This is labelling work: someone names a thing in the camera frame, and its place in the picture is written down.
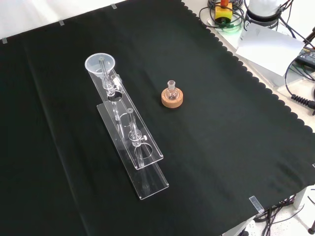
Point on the clear acrylic funnel stand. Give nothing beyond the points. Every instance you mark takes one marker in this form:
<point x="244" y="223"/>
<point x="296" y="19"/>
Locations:
<point x="147" y="145"/>

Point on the clear plastic funnel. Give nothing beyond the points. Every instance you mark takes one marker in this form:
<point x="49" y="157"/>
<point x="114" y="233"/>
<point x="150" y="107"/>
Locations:
<point x="93" y="66"/>

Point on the small round-bottom glass flask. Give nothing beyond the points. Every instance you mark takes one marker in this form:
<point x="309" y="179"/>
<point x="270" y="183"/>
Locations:
<point x="171" y="93"/>

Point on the black table cloth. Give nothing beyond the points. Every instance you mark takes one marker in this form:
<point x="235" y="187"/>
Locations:
<point x="209" y="147"/>

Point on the yellow stop button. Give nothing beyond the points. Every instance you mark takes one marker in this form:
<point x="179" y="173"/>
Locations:
<point x="223" y="12"/>

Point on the clear cloth clip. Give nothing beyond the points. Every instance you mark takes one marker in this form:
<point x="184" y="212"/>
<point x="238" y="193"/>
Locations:
<point x="256" y="204"/>

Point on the white paper sheet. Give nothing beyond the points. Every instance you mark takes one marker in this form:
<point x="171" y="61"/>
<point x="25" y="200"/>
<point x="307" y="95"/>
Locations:
<point x="268" y="46"/>

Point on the white power strip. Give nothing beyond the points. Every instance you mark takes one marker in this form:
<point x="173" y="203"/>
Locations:
<point x="250" y="227"/>

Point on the black power adapter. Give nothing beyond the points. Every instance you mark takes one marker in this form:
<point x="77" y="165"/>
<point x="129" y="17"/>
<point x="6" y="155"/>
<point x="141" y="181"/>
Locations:
<point x="307" y="57"/>

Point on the black tripod leg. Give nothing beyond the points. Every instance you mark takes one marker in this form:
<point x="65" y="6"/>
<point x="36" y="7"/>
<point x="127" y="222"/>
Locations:
<point x="310" y="36"/>

